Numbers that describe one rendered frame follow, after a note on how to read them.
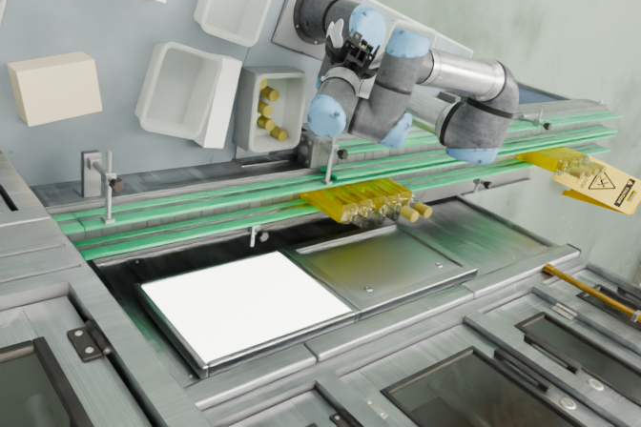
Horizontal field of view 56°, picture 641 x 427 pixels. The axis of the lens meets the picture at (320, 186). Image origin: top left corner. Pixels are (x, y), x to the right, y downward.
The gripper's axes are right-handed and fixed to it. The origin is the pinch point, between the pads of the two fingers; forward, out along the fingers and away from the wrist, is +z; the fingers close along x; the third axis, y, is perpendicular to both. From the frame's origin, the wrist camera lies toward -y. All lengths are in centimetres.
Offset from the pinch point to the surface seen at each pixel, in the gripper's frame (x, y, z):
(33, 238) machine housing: 31, -11, -77
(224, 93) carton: 22.2, -32.8, -2.2
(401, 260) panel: -44, -49, -8
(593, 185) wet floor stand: -229, -151, 256
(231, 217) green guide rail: 4, -54, -20
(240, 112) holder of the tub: 16.4, -40.4, 3.0
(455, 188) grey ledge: -66, -64, 54
